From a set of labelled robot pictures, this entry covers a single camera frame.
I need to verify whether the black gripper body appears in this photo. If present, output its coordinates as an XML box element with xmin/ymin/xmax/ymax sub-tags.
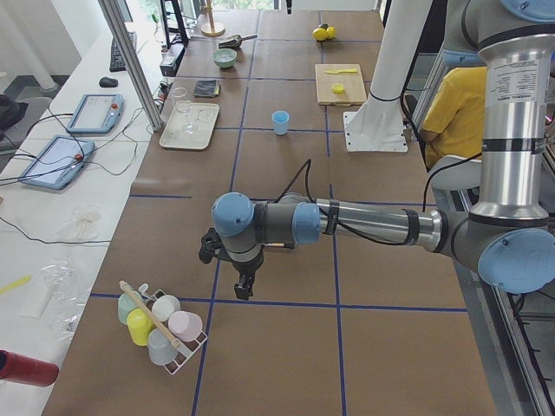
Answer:
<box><xmin>232</xmin><ymin>249</ymin><xmax>264</xmax><ymax>282</ymax></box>

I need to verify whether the lemon slice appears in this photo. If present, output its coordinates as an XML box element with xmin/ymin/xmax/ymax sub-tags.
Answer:
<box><xmin>332</xmin><ymin>83</ymin><xmax>346</xmax><ymax>94</ymax></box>

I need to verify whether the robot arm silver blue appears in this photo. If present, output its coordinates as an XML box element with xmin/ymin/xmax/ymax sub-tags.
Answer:
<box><xmin>199</xmin><ymin>1</ymin><xmax>554</xmax><ymax>299</ymax></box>

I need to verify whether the pink cup in rack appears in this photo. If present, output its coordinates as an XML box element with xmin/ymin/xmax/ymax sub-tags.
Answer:
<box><xmin>168</xmin><ymin>310</ymin><xmax>203</xmax><ymax>341</ymax></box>

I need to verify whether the white cup in rack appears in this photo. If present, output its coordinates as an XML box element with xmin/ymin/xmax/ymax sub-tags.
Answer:
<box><xmin>152</xmin><ymin>295</ymin><xmax>181</xmax><ymax>322</ymax></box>

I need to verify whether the grey-blue cup in rack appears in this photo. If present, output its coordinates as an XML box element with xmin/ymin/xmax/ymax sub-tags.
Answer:
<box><xmin>147</xmin><ymin>328</ymin><xmax>178</xmax><ymax>366</ymax></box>

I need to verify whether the yellow cup in rack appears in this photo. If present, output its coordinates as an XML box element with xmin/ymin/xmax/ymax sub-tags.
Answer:
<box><xmin>126</xmin><ymin>308</ymin><xmax>154</xmax><ymax>347</ymax></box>

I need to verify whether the mint green cup in rack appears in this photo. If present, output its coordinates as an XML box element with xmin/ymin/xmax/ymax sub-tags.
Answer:
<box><xmin>117</xmin><ymin>293</ymin><xmax>138</xmax><ymax>325</ymax></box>

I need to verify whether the light blue plastic cup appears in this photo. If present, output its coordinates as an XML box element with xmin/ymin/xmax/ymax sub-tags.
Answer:
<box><xmin>271</xmin><ymin>110</ymin><xmax>291</xmax><ymax>135</ymax></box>

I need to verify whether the whole yellow lemon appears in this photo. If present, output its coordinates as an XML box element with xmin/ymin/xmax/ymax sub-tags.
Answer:
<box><xmin>312</xmin><ymin>23</ymin><xmax>336</xmax><ymax>42</ymax></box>

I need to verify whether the steel muddler black tip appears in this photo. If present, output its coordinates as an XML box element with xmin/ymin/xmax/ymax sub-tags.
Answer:
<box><xmin>263</xmin><ymin>243</ymin><xmax>295</xmax><ymax>250</ymax></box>

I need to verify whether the cream bear serving tray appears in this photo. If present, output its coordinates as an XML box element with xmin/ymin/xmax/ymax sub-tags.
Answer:
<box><xmin>160</xmin><ymin>102</ymin><xmax>219</xmax><ymax>151</ymax></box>

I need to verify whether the crumpled clear plastic bag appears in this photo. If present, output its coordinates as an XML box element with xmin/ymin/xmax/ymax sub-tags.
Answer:
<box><xmin>41</xmin><ymin>258</ymin><xmax>92</xmax><ymax>344</ymax></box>

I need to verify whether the clear wine glass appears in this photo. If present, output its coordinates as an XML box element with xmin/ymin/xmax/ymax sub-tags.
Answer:
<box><xmin>170</xmin><ymin>88</ymin><xmax>196</xmax><ymax>134</ymax></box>

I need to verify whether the grey folded cloth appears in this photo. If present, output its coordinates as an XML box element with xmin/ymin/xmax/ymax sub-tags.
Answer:
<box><xmin>193</xmin><ymin>79</ymin><xmax>220</xmax><ymax>98</ymax></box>

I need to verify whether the wooden cutting board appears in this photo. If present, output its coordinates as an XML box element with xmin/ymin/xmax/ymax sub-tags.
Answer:
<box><xmin>315</xmin><ymin>64</ymin><xmax>367</xmax><ymax>107</ymax></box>

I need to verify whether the green bowl of ice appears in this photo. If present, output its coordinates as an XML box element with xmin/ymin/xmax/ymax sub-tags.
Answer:
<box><xmin>212</xmin><ymin>48</ymin><xmax>238</xmax><ymax>69</ymax></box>

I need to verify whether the upper teach pendant tablet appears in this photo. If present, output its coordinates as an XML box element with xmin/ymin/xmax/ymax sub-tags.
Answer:
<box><xmin>66</xmin><ymin>94</ymin><xmax>124</xmax><ymax>135</ymax></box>

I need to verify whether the teach pendant tablet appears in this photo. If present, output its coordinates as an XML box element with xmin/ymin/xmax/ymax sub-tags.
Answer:
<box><xmin>66</xmin><ymin>94</ymin><xmax>124</xmax><ymax>135</ymax></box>
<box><xmin>19</xmin><ymin>135</ymin><xmax>95</xmax><ymax>191</ymax></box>

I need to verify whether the yellow stick on side table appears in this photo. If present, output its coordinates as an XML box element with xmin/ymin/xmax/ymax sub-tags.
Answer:
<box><xmin>0</xmin><ymin>276</ymin><xmax>32</xmax><ymax>295</ymax></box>

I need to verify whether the lower teach pendant tablet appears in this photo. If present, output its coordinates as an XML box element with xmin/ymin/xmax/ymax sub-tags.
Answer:
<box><xmin>19</xmin><ymin>135</ymin><xmax>95</xmax><ymax>191</ymax></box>

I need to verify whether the yellow plastic knife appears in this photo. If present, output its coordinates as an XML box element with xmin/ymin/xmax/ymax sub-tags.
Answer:
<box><xmin>323</xmin><ymin>68</ymin><xmax>359</xmax><ymax>75</ymax></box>

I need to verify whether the steel ice scoop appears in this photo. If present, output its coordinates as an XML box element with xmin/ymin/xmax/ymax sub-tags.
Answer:
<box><xmin>218</xmin><ymin>34</ymin><xmax>258</xmax><ymax>49</ymax></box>

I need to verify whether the black computer mouse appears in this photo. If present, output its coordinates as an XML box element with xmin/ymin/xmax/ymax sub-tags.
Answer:
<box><xmin>99</xmin><ymin>76</ymin><xmax>119</xmax><ymax>88</ymax></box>

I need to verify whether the red bottle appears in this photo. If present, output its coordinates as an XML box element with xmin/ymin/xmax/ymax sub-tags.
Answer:
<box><xmin>1</xmin><ymin>350</ymin><xmax>59</xmax><ymax>387</ymax></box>

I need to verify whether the black keyboard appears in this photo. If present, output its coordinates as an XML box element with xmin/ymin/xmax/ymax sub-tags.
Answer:
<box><xmin>109</xmin><ymin>31</ymin><xmax>137</xmax><ymax>73</ymax></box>

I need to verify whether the person in yellow shirt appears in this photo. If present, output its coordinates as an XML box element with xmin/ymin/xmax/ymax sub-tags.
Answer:
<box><xmin>420</xmin><ymin>67</ymin><xmax>486</xmax><ymax>169</ymax></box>

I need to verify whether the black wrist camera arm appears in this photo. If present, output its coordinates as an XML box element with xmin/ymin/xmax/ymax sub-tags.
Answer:
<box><xmin>199</xmin><ymin>227</ymin><xmax>224</xmax><ymax>264</ymax></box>

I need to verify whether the white wire cup rack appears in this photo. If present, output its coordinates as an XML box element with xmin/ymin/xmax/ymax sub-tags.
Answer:
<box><xmin>139</xmin><ymin>283</ymin><xmax>207</xmax><ymax>375</ymax></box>

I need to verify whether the wooden rack handle rod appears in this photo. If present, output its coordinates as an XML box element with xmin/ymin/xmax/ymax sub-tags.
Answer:
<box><xmin>119</xmin><ymin>280</ymin><xmax>182</xmax><ymax>349</ymax></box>

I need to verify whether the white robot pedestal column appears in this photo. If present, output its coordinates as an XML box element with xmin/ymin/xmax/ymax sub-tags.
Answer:
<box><xmin>344</xmin><ymin>0</ymin><xmax>433</xmax><ymax>153</ymax></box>

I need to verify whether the aluminium frame post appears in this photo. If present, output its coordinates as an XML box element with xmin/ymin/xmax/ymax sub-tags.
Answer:
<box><xmin>98</xmin><ymin>0</ymin><xmax>163</xmax><ymax>132</ymax></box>

